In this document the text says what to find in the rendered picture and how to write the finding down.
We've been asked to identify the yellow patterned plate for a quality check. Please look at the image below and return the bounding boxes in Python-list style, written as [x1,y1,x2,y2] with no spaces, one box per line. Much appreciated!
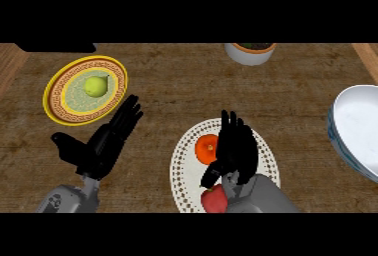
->
[43,55,130,127]

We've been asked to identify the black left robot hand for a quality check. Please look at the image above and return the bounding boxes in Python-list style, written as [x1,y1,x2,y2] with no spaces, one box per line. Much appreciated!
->
[50,94,145,181]

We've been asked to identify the orange squash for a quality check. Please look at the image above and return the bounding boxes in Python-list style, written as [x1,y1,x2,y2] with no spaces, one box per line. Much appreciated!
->
[193,133,220,166]

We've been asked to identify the red apple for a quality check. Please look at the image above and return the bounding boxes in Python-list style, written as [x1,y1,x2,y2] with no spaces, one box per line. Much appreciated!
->
[199,183,230,214]

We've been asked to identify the black appliance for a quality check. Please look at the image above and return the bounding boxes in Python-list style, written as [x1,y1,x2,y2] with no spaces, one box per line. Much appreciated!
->
[13,43,97,54]

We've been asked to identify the white dotted oval placemat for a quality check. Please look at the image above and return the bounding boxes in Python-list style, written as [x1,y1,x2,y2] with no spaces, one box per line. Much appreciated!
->
[170,117,282,214]

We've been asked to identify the green pear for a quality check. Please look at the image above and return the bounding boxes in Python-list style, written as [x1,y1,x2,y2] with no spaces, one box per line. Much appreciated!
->
[82,75,111,99]

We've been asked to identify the white plant pot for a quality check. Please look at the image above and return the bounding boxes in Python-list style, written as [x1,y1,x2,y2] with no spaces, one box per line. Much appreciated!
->
[223,43,277,67]

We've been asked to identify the white bowl with blue rim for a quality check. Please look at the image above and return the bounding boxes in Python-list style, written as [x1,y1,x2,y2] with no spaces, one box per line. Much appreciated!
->
[326,84,378,184]

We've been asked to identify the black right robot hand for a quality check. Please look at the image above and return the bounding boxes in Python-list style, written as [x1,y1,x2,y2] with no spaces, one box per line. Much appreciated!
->
[199,109,260,190]

